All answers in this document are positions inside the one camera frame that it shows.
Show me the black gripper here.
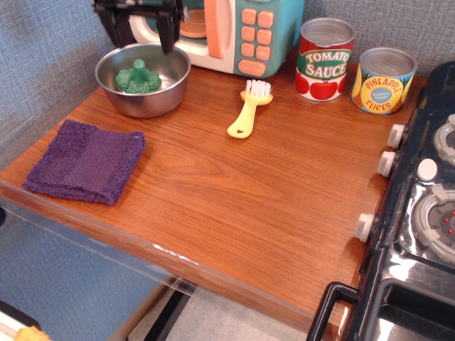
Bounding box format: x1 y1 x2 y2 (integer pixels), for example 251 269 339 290
93 1 188 54

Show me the green toy broccoli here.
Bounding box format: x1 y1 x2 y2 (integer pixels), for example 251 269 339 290
115 59 161 94

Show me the orange microwave plate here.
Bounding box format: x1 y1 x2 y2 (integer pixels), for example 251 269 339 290
180 9 207 38

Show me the steel bowl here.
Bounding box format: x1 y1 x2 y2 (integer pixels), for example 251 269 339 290
95 43 191 119

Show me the teal toy microwave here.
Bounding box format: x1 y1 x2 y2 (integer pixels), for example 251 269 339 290
127 0 306 80

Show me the yellow toy brush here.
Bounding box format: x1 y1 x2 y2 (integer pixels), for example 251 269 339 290
227 80 273 139

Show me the purple folded cloth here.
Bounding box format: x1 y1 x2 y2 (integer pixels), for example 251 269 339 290
23 119 146 206

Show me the tomato sauce can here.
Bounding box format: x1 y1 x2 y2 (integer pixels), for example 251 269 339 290
294 17 356 102

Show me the pineapple slices can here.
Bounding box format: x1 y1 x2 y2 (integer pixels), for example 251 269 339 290
351 47 417 115

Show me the grey stove knob far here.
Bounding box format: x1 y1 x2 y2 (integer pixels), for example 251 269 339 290
387 124 406 149

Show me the grey stove knob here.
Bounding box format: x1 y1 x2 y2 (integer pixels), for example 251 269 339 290
377 151 396 178
354 213 375 243
387 124 406 149

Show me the grey stove knob middle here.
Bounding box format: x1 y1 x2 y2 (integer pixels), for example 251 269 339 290
377 151 396 178

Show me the grey stove knob near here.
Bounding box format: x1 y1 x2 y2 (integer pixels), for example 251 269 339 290
354 213 375 243

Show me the white round stove button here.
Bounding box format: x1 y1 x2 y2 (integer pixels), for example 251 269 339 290
416 158 438 182

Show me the grey far stove burner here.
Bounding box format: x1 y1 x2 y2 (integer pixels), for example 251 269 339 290
433 114 455 166

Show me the grey stove burner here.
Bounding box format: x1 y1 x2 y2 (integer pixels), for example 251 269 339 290
412 184 454 263
433 114 455 166

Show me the orange object at corner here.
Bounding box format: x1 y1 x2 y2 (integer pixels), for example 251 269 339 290
14 326 50 341

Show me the grey near stove burner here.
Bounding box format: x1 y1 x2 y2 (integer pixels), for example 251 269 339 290
412 184 454 263

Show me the black toy stove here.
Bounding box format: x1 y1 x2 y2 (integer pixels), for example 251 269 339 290
306 60 455 341

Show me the black stove oven handle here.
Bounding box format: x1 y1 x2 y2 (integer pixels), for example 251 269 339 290
306 281 360 341

